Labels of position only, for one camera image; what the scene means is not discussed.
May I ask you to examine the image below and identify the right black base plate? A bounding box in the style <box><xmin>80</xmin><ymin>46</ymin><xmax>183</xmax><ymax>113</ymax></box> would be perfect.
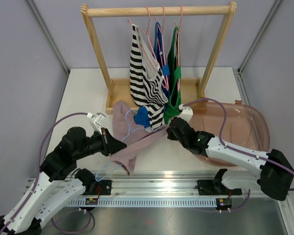
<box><xmin>195</xmin><ymin>180</ymin><xmax>242</xmax><ymax>196</ymax></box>

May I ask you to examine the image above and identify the pink hanger of blue top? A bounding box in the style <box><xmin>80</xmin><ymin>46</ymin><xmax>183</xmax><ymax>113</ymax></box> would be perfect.
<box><xmin>154</xmin><ymin>6</ymin><xmax>171</xmax><ymax>90</ymax></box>

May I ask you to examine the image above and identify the pink hanger of green top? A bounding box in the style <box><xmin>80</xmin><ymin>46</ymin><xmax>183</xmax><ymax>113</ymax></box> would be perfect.
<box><xmin>174</xmin><ymin>5</ymin><xmax>184</xmax><ymax>90</ymax></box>

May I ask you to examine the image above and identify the left aluminium frame post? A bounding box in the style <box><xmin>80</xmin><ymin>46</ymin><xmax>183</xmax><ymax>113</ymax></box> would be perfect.
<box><xmin>25</xmin><ymin>0</ymin><xmax>71</xmax><ymax>74</ymax></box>

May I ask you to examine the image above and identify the aluminium frame post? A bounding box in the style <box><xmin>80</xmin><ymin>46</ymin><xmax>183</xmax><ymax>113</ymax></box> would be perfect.
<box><xmin>238</xmin><ymin>0</ymin><xmax>284</xmax><ymax>74</ymax></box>
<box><xmin>25</xmin><ymin>0</ymin><xmax>71</xmax><ymax>74</ymax></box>

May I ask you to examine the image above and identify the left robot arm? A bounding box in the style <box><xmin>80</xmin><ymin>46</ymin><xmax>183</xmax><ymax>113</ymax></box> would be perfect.
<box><xmin>0</xmin><ymin>127</ymin><xmax>126</xmax><ymax>235</ymax></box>

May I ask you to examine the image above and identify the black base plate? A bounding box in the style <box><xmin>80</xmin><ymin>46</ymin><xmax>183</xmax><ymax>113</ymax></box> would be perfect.
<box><xmin>85</xmin><ymin>180</ymin><xmax>112</xmax><ymax>196</ymax></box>
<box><xmin>195</xmin><ymin>180</ymin><xmax>242</xmax><ymax>196</ymax></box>

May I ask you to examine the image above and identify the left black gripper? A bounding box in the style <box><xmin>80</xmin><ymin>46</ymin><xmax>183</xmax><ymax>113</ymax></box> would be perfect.
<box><xmin>74</xmin><ymin>127</ymin><xmax>127</xmax><ymax>160</ymax></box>

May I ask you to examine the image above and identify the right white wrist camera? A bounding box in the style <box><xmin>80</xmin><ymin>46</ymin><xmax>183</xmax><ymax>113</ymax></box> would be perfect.
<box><xmin>178</xmin><ymin>104</ymin><xmax>193</xmax><ymax>123</ymax></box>

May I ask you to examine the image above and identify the white slotted cable duct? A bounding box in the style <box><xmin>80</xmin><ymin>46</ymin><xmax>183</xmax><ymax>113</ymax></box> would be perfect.
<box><xmin>67</xmin><ymin>197</ymin><xmax>217</xmax><ymax>208</ymax></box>

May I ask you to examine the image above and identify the blue tank top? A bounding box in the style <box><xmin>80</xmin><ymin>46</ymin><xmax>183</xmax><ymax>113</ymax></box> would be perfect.
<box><xmin>133</xmin><ymin>22</ymin><xmax>172</xmax><ymax>128</ymax></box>

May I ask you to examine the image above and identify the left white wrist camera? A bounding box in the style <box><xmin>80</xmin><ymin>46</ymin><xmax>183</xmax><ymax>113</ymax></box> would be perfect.
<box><xmin>86</xmin><ymin>113</ymin><xmax>106</xmax><ymax>135</ymax></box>

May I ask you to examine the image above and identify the pink hanger of striped top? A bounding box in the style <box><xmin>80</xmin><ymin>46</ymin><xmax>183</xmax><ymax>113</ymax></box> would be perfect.
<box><xmin>128</xmin><ymin>20</ymin><xmax>170</xmax><ymax>102</ymax></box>

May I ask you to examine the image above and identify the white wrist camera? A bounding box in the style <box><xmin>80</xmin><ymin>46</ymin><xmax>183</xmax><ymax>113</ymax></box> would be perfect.
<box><xmin>178</xmin><ymin>104</ymin><xmax>193</xmax><ymax>123</ymax></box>
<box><xmin>86</xmin><ymin>113</ymin><xmax>106</xmax><ymax>135</ymax></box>

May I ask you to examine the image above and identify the right aluminium frame post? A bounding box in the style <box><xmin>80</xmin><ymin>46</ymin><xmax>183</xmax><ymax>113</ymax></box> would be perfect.
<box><xmin>238</xmin><ymin>0</ymin><xmax>284</xmax><ymax>74</ymax></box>

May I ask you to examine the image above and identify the light blue wire hanger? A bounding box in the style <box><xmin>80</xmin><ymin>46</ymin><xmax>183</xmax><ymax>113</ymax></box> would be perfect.
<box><xmin>95</xmin><ymin>109</ymin><xmax>145</xmax><ymax>182</ymax></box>

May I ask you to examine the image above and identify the mauve pink tank top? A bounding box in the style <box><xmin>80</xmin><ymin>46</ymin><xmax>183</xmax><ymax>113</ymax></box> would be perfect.
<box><xmin>110</xmin><ymin>101</ymin><xmax>168</xmax><ymax>176</ymax></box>

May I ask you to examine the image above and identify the aluminium mounting rail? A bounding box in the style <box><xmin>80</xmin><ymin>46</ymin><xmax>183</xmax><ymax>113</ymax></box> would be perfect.
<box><xmin>26</xmin><ymin>170</ymin><xmax>289</xmax><ymax>199</ymax></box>

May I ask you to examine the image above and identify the green tank top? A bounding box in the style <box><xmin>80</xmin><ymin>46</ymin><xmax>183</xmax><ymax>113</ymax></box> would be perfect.
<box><xmin>164</xmin><ymin>26</ymin><xmax>181</xmax><ymax>124</ymax></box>

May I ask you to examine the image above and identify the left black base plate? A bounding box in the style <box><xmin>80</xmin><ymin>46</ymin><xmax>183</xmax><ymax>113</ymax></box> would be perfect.
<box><xmin>85</xmin><ymin>180</ymin><xmax>112</xmax><ymax>196</ymax></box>

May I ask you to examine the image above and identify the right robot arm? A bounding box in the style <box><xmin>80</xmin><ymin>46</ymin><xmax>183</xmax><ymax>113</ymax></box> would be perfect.
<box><xmin>167</xmin><ymin>117</ymin><xmax>294</xmax><ymax>201</ymax></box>

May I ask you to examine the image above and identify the translucent pink plastic basin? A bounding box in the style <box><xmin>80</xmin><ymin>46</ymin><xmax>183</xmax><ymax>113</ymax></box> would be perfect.
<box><xmin>180</xmin><ymin>97</ymin><xmax>271</xmax><ymax>167</ymax></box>

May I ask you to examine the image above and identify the wooden clothes rack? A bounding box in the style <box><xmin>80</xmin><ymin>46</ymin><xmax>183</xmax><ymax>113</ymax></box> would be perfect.
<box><xmin>80</xmin><ymin>1</ymin><xmax>237</xmax><ymax>115</ymax></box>

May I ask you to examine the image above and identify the black white striped tank top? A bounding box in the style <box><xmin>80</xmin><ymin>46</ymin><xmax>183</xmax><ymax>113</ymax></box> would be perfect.
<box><xmin>129</xmin><ymin>24</ymin><xmax>169</xmax><ymax>131</ymax></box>

